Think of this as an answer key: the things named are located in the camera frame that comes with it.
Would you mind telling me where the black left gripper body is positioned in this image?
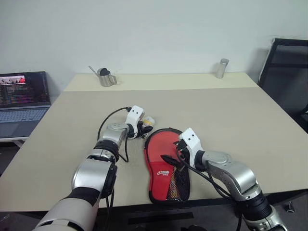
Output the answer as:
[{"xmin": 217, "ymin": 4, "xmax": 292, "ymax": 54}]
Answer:
[{"xmin": 128, "ymin": 122, "xmax": 144, "ymax": 140}]

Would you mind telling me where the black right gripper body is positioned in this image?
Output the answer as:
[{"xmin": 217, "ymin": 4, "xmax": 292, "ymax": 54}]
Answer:
[{"xmin": 175, "ymin": 141, "xmax": 193, "ymax": 161}]

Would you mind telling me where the red black paddle case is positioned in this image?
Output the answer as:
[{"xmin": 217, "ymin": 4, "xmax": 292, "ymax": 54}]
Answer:
[{"xmin": 143, "ymin": 128, "xmax": 191, "ymax": 205}]

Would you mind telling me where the small white yellow object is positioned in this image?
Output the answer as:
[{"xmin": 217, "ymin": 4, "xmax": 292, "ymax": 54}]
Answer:
[{"xmin": 143, "ymin": 115, "xmax": 156, "ymax": 126}]

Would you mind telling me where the steel pitcher with black lid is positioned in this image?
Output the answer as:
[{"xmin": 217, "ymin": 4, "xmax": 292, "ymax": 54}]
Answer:
[{"xmin": 88, "ymin": 65, "xmax": 118, "ymax": 87}]

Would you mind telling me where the steel cylinder shaker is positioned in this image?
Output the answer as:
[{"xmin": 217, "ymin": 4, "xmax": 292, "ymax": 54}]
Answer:
[{"xmin": 215, "ymin": 58, "xmax": 230, "ymax": 79}]

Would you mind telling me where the open grey laptop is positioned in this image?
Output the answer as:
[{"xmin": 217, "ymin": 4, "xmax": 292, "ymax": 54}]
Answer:
[{"xmin": 0, "ymin": 71, "xmax": 51, "ymax": 139}]

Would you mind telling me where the small grey object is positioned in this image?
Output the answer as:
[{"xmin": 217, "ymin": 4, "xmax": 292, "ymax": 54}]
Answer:
[{"xmin": 283, "ymin": 200, "xmax": 296, "ymax": 213}]

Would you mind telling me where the white side table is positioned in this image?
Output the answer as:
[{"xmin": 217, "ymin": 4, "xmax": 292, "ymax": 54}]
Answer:
[{"xmin": 0, "ymin": 135, "xmax": 30, "ymax": 148}]

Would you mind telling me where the black chair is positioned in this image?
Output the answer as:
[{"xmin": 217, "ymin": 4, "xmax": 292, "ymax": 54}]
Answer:
[{"xmin": 257, "ymin": 38, "xmax": 308, "ymax": 134}]

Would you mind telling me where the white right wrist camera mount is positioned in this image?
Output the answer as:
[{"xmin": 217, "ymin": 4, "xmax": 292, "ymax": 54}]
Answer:
[{"xmin": 179, "ymin": 128, "xmax": 204, "ymax": 156}]

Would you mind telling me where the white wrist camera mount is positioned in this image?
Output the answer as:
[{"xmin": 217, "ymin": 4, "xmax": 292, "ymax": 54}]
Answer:
[
  {"xmin": 125, "ymin": 105, "xmax": 145, "ymax": 134},
  {"xmin": 179, "ymin": 128, "xmax": 204, "ymax": 156}
]

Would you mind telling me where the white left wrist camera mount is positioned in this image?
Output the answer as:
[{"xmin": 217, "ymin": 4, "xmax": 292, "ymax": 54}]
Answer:
[{"xmin": 125, "ymin": 105, "xmax": 145, "ymax": 134}]

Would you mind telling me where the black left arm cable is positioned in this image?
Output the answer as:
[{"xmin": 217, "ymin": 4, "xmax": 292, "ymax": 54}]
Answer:
[{"xmin": 97, "ymin": 107, "xmax": 131, "ymax": 163}]

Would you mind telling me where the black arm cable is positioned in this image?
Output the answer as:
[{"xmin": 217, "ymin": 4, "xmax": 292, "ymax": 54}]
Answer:
[
  {"xmin": 175, "ymin": 146, "xmax": 243, "ymax": 231},
  {"xmin": 97, "ymin": 107, "xmax": 131, "ymax": 163}
]

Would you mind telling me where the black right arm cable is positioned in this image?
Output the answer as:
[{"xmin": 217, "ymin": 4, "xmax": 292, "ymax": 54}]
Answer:
[{"xmin": 175, "ymin": 146, "xmax": 243, "ymax": 231}]

